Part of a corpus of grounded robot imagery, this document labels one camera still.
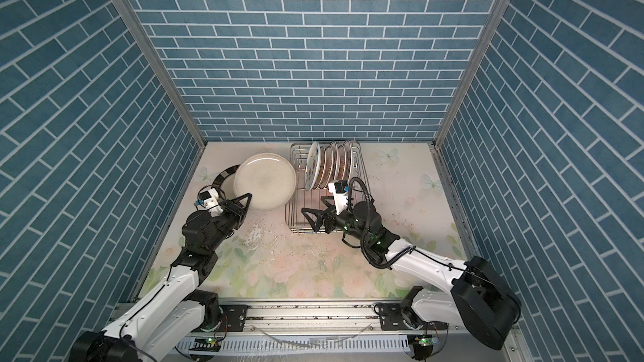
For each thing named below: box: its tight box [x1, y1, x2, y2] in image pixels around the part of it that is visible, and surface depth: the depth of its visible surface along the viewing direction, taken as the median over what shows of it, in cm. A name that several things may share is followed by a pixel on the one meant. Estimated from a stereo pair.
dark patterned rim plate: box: [211, 164, 241, 201], surface depth 107 cm
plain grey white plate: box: [233, 152, 297, 212], surface depth 83 cm
